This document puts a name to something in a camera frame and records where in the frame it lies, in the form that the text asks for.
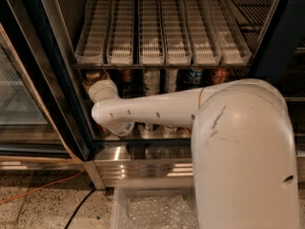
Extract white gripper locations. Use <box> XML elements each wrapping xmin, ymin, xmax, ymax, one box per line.
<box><xmin>89</xmin><ymin>79</ymin><xmax>118</xmax><ymax>103</ymax></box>

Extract orange tan can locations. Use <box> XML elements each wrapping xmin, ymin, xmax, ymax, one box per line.
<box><xmin>185</xmin><ymin>128</ymin><xmax>192</xmax><ymax>134</ymax></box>
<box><xmin>83</xmin><ymin>70</ymin><xmax>110</xmax><ymax>92</ymax></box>

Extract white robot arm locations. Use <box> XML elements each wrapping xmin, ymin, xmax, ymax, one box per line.
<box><xmin>89</xmin><ymin>79</ymin><xmax>300</xmax><ymax>229</ymax></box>

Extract small orange can rear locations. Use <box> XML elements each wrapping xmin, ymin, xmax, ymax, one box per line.
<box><xmin>120</xmin><ymin>70</ymin><xmax>133</xmax><ymax>83</ymax></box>

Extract red can bottom left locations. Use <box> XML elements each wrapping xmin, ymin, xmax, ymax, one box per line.
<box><xmin>97</xmin><ymin>125</ymin><xmax>110</xmax><ymax>135</ymax></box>

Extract clear shelf tray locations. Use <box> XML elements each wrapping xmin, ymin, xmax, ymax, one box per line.
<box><xmin>160</xmin><ymin>0</ymin><xmax>192</xmax><ymax>66</ymax></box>
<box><xmin>75</xmin><ymin>0</ymin><xmax>111</xmax><ymax>65</ymax></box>
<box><xmin>184</xmin><ymin>0</ymin><xmax>221</xmax><ymax>66</ymax></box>
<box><xmin>138</xmin><ymin>0</ymin><xmax>164</xmax><ymax>66</ymax></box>
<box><xmin>207</xmin><ymin>0</ymin><xmax>252</xmax><ymax>66</ymax></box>
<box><xmin>107</xmin><ymin>0</ymin><xmax>134</xmax><ymax>66</ymax></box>

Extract white green can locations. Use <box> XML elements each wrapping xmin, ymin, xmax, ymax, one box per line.
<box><xmin>143</xmin><ymin>70</ymin><xmax>160</xmax><ymax>95</ymax></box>

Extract white silver can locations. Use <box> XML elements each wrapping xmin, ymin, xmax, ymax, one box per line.
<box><xmin>165</xmin><ymin>69</ymin><xmax>178</xmax><ymax>93</ymax></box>

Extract glass fridge door left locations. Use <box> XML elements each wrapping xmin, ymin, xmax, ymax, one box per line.
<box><xmin>0</xmin><ymin>25</ymin><xmax>81</xmax><ymax>164</ymax></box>

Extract orange tan can bottom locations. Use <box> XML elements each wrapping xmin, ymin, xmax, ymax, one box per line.
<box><xmin>185</xmin><ymin>128</ymin><xmax>192</xmax><ymax>134</ymax></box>

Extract blue can middle shelf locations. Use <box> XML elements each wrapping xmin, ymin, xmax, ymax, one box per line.
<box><xmin>184</xmin><ymin>70</ymin><xmax>203</xmax><ymax>89</ymax></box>

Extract orange red can right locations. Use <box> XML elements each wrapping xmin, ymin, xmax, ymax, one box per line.
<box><xmin>211</xmin><ymin>69</ymin><xmax>230</xmax><ymax>85</ymax></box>

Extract clear plastic bin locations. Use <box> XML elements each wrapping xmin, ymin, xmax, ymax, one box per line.
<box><xmin>110</xmin><ymin>177</ymin><xmax>199</xmax><ymax>229</ymax></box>

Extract orange cable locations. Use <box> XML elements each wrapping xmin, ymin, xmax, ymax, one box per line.
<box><xmin>0</xmin><ymin>171</ymin><xmax>85</xmax><ymax>206</ymax></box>

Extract black cable left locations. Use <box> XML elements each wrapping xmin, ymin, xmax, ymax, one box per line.
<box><xmin>64</xmin><ymin>188</ymin><xmax>97</xmax><ymax>229</ymax></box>

